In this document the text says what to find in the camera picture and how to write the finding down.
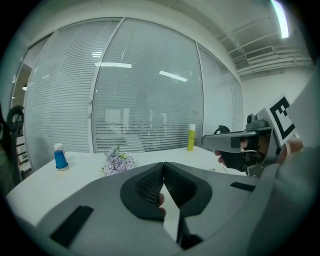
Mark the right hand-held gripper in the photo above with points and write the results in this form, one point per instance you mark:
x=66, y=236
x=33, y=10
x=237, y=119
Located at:
x=282, y=117

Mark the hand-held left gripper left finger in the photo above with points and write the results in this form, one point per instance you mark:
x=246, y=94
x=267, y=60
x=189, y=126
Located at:
x=105, y=200

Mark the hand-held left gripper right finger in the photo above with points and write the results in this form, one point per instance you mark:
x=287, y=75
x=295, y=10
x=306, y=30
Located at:
x=225, y=197

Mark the person's right forearm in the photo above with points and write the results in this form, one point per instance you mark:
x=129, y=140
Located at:
x=292, y=148

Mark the person's right hand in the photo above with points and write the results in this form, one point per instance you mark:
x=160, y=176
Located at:
x=262, y=143

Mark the person's left hand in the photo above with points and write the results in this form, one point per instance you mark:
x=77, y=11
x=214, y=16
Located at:
x=162, y=207

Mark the black office chair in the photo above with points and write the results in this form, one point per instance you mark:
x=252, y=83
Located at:
x=15, y=117
x=221, y=128

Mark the yellow spray bottle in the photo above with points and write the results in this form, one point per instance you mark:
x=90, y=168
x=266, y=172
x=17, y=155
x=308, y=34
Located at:
x=191, y=140

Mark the purple flower bouquet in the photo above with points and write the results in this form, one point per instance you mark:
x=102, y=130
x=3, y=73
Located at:
x=118, y=162

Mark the blue paper cup stack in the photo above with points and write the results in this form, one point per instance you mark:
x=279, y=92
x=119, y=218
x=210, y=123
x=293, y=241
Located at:
x=60, y=158

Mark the white window blinds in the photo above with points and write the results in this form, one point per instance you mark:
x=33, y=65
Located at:
x=150, y=100

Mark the ceiling air vent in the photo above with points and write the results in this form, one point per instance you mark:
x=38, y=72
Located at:
x=258, y=53

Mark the ceiling light strip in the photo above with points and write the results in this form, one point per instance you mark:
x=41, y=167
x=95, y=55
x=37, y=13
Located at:
x=281, y=20

